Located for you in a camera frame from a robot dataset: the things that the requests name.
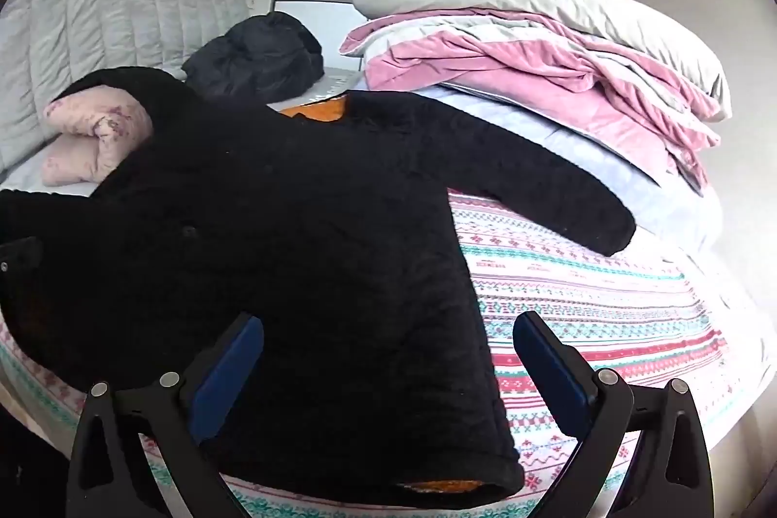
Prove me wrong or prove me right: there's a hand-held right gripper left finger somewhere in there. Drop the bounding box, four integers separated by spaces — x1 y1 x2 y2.
66 312 265 518

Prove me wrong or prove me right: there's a patterned striped bedsheet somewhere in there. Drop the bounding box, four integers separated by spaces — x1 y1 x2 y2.
0 190 766 518

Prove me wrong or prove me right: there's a black fleece coat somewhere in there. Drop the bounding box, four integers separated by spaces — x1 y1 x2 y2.
0 66 637 502

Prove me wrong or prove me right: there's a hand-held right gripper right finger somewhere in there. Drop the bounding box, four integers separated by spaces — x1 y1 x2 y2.
513 310 716 518

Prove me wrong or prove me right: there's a light blue quilt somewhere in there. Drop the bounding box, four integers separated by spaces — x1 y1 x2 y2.
419 84 723 252

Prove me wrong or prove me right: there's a pink and grey duvet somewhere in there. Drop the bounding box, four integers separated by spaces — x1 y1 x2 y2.
340 11 723 191

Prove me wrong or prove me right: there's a grey quilted headboard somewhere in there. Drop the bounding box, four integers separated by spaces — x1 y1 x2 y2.
0 0 250 176

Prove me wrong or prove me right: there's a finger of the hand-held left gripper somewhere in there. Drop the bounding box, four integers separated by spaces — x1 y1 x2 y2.
0 235 45 282

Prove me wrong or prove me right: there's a pink floral pillow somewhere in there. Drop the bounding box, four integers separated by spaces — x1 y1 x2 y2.
41 84 155 186

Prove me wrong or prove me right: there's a black puffer jacket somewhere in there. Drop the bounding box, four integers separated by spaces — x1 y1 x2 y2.
182 11 325 105

